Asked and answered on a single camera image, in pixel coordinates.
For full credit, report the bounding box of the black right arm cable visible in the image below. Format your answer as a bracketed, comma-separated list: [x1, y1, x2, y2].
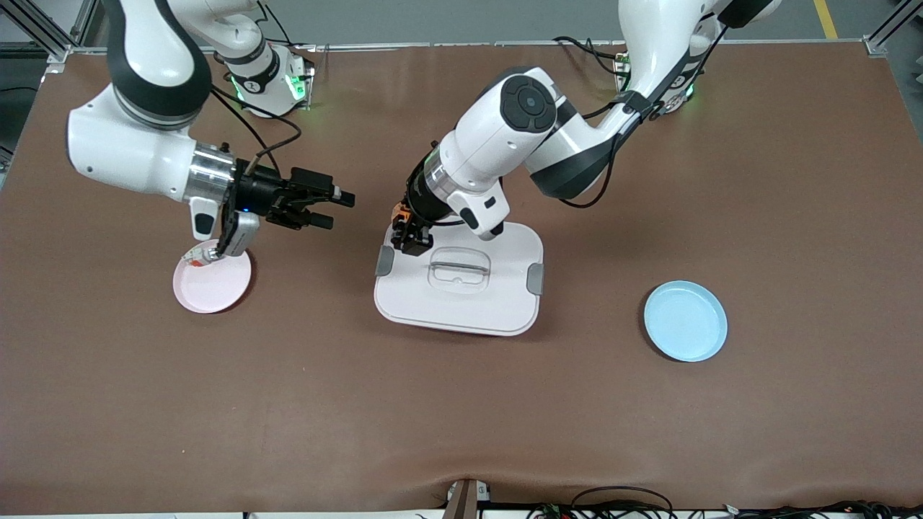
[208, 85, 302, 177]

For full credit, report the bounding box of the aluminium frame profile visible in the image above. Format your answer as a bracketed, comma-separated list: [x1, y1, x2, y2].
[0, 0, 96, 73]
[862, 0, 923, 60]

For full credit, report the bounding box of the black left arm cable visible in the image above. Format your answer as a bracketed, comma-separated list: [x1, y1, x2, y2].
[559, 22, 725, 210]

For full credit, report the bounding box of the pale pink round plate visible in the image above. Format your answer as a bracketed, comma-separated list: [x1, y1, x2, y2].
[172, 248, 253, 314]

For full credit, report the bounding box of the black looped cable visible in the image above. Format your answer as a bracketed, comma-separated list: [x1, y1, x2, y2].
[570, 486, 676, 519]

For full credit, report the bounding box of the black base cable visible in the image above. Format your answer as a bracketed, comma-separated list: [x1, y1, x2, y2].
[553, 35, 628, 74]
[258, 3, 298, 48]

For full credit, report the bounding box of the white lidded storage box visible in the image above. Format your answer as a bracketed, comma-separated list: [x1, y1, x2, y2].
[374, 220, 545, 337]

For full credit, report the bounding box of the black right base cable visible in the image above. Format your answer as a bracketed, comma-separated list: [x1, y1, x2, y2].
[258, 3, 298, 48]

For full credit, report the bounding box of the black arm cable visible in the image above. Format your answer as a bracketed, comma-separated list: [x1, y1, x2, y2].
[559, 22, 725, 210]
[208, 85, 302, 177]

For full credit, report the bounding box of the light blue round plate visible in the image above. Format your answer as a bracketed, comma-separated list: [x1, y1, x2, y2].
[643, 280, 729, 363]

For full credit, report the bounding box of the grey mounting post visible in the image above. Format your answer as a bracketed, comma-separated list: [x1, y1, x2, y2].
[442, 478, 493, 519]

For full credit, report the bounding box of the silver table edge strip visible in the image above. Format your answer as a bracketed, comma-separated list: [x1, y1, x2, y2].
[43, 39, 884, 56]

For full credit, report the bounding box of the black left base cable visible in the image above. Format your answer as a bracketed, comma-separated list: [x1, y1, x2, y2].
[553, 35, 628, 74]

